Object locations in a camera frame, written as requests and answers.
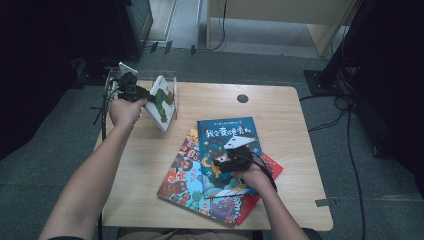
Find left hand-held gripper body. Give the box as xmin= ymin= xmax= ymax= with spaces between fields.
xmin=114 ymin=61 xmax=150 ymax=103

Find light wooden cabinet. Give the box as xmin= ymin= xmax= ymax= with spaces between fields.
xmin=205 ymin=0 xmax=359 ymax=58

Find black hanging cable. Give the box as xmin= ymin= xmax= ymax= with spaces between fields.
xmin=196 ymin=0 xmax=228 ymax=53

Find dark blue monster picture book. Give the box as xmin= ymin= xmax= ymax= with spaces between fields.
xmin=196 ymin=116 xmax=264 ymax=200

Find light blue monster picture book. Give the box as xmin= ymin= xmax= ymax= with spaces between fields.
xmin=156 ymin=128 xmax=248 ymax=228

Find red picture book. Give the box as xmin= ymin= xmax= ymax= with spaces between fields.
xmin=234 ymin=151 xmax=284 ymax=227

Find black floor cable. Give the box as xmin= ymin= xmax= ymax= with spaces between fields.
xmin=299 ymin=93 xmax=368 ymax=240

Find black computer tower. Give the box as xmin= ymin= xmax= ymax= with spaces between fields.
xmin=114 ymin=0 xmax=154 ymax=61

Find clear acrylic book rack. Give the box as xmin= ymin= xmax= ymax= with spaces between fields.
xmin=105 ymin=68 xmax=179 ymax=121

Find person's left hand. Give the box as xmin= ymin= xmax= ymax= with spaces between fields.
xmin=108 ymin=97 xmax=148 ymax=130

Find left hand-held gripper black cable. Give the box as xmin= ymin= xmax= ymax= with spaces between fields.
xmin=96 ymin=77 xmax=121 ymax=240

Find dark curtain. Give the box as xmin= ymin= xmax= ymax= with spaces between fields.
xmin=0 ymin=0 xmax=131 ymax=161
xmin=346 ymin=0 xmax=424 ymax=198

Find right hand-held gripper black cable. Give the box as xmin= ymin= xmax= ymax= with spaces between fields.
xmin=251 ymin=151 xmax=278 ymax=193

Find black metal stand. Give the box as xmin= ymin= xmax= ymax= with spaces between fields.
xmin=303 ymin=0 xmax=371 ymax=98

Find hand-held gripper black cable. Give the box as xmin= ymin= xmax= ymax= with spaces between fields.
xmin=96 ymin=77 xmax=121 ymax=240
xmin=251 ymin=151 xmax=278 ymax=193

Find white caterpillar picture book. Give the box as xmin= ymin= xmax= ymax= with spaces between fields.
xmin=143 ymin=75 xmax=177 ymax=133

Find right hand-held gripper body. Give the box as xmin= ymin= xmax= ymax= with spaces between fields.
xmin=223 ymin=135 xmax=257 ymax=174

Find person's beige trousers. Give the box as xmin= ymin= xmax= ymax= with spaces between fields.
xmin=118 ymin=228 xmax=254 ymax=240

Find person's right hand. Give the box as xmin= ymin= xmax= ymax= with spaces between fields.
xmin=232 ymin=164 xmax=278 ymax=194

